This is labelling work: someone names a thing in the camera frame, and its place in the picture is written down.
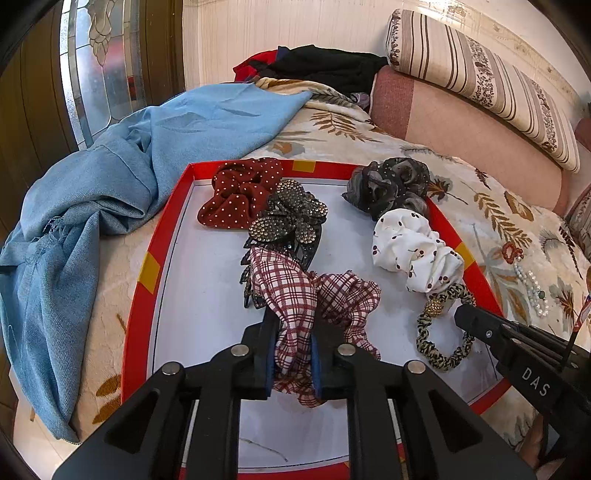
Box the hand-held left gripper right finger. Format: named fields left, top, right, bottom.
left=309, top=323, right=539, bottom=480

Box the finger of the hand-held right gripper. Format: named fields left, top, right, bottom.
left=454, top=304, right=571, bottom=370

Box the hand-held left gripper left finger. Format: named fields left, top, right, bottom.
left=53, top=318, right=282, bottom=480

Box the leopard print hair tie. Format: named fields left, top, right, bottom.
left=416, top=282, right=477, bottom=374

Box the red plaid scrunchie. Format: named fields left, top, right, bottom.
left=249, top=244, right=383, bottom=409

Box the purple rhinestone leaf hair clip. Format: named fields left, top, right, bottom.
left=239, top=263, right=259, bottom=310

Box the red white box lid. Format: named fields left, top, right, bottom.
left=121, top=161, right=513, bottom=480

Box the white cherry print scrunchie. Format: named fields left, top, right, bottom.
left=372, top=208, right=465, bottom=295

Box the dark rhinestone flower hair clip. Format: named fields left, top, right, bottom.
left=240, top=179, right=329, bottom=278

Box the red polka dot scrunchie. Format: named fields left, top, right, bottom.
left=198, top=157, right=284, bottom=230

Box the grey sheer scrunchie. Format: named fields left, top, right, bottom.
left=342, top=157, right=432, bottom=222

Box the person's right hand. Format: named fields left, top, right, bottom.
left=522, top=415, right=555, bottom=480

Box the leaf print blanket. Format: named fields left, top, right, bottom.
left=69, top=76, right=591, bottom=462

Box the striped floral cushion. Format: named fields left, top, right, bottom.
left=566, top=185, right=591, bottom=264

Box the pink padded headboard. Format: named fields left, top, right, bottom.
left=369, top=65, right=571, bottom=217

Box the light blue cloth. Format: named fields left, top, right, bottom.
left=0, top=83, right=315, bottom=444

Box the long striped floral pillow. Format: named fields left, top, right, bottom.
left=387, top=8, right=581, bottom=174

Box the dark clothing pile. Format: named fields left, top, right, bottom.
left=233, top=45, right=389, bottom=95

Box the wooden door with glass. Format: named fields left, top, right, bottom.
left=0, top=0, right=188, bottom=153

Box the white pearl bracelet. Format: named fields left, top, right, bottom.
left=512, top=261, right=539, bottom=308

